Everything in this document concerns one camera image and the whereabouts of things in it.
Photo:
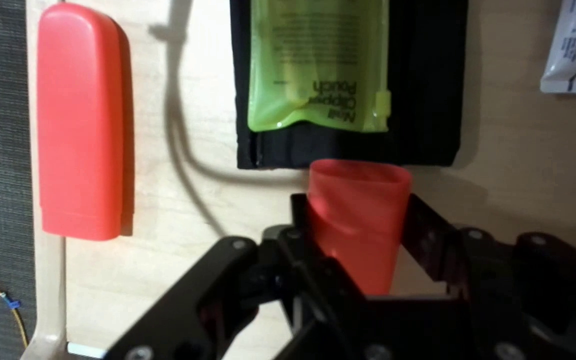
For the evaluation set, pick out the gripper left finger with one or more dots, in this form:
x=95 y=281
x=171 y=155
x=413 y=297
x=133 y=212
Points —
x=228 y=290

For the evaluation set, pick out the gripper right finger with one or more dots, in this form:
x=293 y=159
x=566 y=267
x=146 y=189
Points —
x=518 y=290

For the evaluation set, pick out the orange plastic cap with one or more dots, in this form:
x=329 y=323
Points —
x=358 y=215

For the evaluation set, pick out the black drawer tray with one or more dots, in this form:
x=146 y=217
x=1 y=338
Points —
x=428 y=90

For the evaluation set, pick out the orange plastic case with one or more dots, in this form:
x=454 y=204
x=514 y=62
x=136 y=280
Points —
x=79 y=125

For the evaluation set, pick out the white squeeze tube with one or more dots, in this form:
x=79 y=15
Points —
x=575 y=55

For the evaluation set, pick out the green transparent pouch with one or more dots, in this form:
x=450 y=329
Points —
x=313 y=60

